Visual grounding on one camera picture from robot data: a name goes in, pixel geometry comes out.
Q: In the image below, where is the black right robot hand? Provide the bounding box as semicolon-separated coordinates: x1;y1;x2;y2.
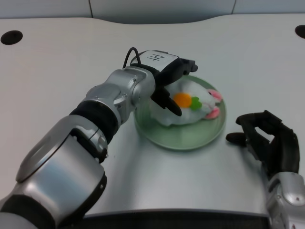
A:
225;110;300;178

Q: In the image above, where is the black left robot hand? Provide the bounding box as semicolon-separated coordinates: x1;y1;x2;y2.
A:
137;49;199;117

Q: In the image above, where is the white plush rabbit doll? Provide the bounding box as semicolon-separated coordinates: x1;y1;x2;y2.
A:
152;80;224;127

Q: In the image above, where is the green round plate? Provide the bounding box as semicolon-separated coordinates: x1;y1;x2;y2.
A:
133;74;227;151

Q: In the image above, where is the dark robot torso panel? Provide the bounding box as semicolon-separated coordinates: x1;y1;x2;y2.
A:
83;209;271;229

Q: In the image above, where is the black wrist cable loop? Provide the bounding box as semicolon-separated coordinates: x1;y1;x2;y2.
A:
122;47;142;70

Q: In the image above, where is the black table cable grommet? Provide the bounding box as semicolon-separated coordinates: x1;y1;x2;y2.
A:
295;24;305;39
0;30;24;45

